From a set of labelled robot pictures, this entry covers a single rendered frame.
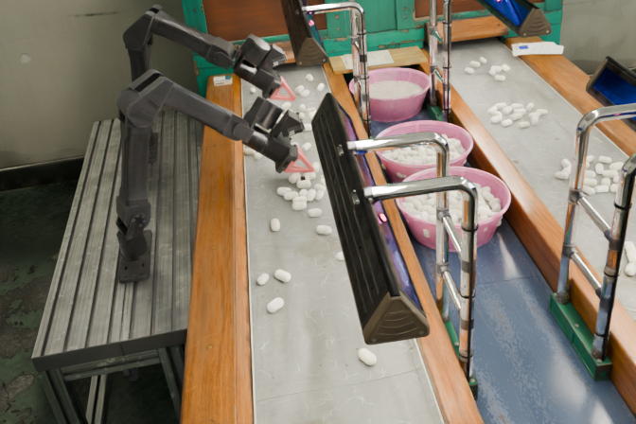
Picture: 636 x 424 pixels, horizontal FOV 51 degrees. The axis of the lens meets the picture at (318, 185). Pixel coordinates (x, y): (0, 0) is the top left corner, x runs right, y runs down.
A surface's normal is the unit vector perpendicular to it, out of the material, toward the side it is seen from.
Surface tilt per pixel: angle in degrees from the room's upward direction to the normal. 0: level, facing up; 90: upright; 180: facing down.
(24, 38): 90
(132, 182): 87
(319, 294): 0
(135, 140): 99
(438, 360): 0
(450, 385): 0
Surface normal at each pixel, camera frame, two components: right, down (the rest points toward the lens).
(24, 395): -0.09, -0.86
